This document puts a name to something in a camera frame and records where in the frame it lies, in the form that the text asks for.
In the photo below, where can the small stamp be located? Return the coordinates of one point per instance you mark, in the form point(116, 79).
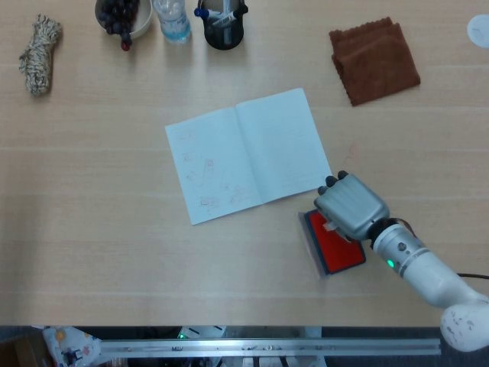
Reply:
point(330, 226)

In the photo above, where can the aluminium profile rail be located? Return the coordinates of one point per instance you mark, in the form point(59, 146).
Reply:
point(267, 347)

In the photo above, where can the black mesh pen holder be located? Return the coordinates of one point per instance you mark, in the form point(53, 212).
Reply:
point(223, 39)

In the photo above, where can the blue capped white marker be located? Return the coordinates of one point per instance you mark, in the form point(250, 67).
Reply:
point(198, 12)

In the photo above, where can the brown cardboard box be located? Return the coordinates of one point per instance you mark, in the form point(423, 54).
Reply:
point(21, 351)

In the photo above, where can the black capped white marker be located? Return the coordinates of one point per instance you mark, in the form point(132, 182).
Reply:
point(238, 11)

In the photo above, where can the brown folded microfibre cloth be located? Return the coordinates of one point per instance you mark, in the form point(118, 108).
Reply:
point(374, 61)

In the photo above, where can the white printed paper bag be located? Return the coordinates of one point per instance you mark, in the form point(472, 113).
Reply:
point(68, 344)

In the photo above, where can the dark grape bunch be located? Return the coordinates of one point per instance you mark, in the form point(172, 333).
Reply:
point(118, 15)

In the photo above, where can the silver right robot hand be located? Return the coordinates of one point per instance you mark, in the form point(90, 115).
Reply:
point(351, 206)

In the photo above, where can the cream ceramic bowl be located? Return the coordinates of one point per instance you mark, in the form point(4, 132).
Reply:
point(143, 25)

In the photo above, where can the open lined notebook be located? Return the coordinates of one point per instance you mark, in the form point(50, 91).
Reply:
point(244, 153)

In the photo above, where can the clear plastic water bottle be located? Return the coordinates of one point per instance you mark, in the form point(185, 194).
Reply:
point(175, 26)

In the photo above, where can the red ink pad case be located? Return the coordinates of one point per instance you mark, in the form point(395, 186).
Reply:
point(336, 254)

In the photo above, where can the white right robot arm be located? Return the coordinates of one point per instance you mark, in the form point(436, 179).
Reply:
point(420, 267)

